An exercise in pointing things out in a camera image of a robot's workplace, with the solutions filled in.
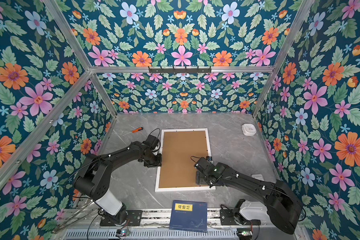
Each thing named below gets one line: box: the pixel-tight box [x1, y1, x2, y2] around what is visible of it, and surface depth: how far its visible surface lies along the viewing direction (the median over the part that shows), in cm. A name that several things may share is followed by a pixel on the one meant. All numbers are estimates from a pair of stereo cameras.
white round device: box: [241, 123, 257, 137], surface depth 109 cm
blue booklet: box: [169, 200, 208, 233], surface depth 75 cm
